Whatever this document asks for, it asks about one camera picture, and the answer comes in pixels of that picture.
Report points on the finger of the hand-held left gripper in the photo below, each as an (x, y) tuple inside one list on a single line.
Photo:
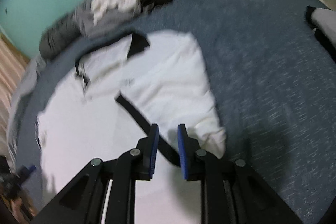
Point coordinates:
[(29, 170)]

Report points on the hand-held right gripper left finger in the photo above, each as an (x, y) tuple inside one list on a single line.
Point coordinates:
[(154, 150)]

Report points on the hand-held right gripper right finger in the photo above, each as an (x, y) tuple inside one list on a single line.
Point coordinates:
[(183, 150)]

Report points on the white polo shirt black trim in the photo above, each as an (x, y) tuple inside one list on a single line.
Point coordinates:
[(162, 77)]

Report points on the light grey sheet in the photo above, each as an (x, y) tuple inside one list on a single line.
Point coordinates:
[(23, 87)]

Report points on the pink striped curtain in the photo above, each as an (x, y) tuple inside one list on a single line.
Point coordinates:
[(9, 77)]

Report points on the bed with blue sheet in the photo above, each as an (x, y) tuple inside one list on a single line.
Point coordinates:
[(262, 69)]

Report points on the folded black garment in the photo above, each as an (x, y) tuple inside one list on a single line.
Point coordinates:
[(326, 41)]

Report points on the folded grey garment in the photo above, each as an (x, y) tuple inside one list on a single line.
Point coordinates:
[(325, 20)]

